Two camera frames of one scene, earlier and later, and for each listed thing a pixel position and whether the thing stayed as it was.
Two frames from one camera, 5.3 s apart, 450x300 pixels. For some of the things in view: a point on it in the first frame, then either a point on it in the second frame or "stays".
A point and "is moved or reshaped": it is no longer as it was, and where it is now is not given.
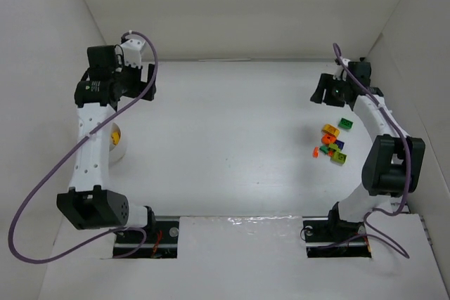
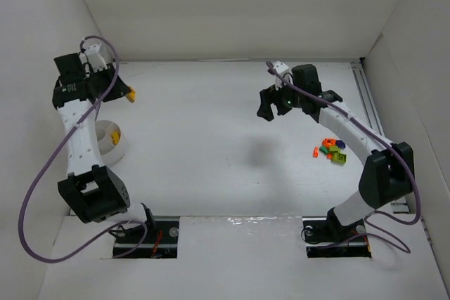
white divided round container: x=117 y=146 stays
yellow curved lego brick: x=330 y=129 is moved or reshaped
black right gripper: x=324 y=89 → x=275 y=95
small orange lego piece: x=316 y=152 stays
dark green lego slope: x=324 y=148 stays
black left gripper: x=150 y=80 → x=112 y=82
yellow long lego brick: x=115 y=137 stays
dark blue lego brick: x=339 y=144 stays
